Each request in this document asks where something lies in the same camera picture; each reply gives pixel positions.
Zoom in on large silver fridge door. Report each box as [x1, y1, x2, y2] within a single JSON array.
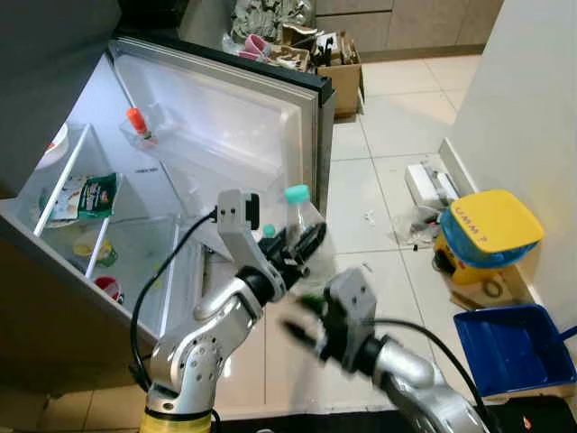
[[106, 34, 336, 303]]

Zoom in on silver fridge body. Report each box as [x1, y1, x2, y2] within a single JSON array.
[[0, 68, 213, 344]]

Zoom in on clear plastic bag litter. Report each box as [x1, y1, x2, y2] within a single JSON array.
[[393, 206, 444, 250]]

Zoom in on white flat box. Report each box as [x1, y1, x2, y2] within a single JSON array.
[[405, 162, 461, 212]]

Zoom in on grey pipe fitting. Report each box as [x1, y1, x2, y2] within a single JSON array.
[[428, 167, 463, 204]]

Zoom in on printed cardboard box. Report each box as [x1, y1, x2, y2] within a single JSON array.
[[316, 56, 367, 120]]

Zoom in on small red container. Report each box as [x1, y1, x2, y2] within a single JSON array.
[[93, 275, 127, 304]]

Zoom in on blue bin liner bag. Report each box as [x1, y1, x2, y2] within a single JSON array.
[[439, 212, 544, 270]]

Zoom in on yellow green food pack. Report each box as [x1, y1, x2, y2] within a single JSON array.
[[77, 236, 118, 268]]

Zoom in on flat cardboard sheet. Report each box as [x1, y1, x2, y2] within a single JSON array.
[[449, 264, 535, 314]]

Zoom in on yellow pedal bin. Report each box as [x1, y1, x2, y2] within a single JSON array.
[[435, 189, 547, 290]]

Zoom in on plain cardboard box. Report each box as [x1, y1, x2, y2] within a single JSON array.
[[273, 23, 342, 73]]

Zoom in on blue dustpan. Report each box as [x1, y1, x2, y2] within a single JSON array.
[[453, 303, 577, 400]]

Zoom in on green white food packet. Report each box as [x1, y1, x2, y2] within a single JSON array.
[[50, 173, 121, 223]]

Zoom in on pink cups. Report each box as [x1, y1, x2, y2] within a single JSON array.
[[238, 33, 271, 62]]

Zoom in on grey crumpled bag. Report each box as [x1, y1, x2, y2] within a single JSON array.
[[232, 0, 316, 43]]

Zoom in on grey kitchen drawer cabinets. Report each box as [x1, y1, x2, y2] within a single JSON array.
[[311, 0, 506, 62]]

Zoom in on white bowl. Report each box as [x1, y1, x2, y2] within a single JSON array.
[[39, 122, 70, 170]]

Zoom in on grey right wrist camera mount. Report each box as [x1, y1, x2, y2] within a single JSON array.
[[323, 267, 379, 351]]

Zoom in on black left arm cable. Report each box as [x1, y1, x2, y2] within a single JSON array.
[[129, 209, 224, 391]]

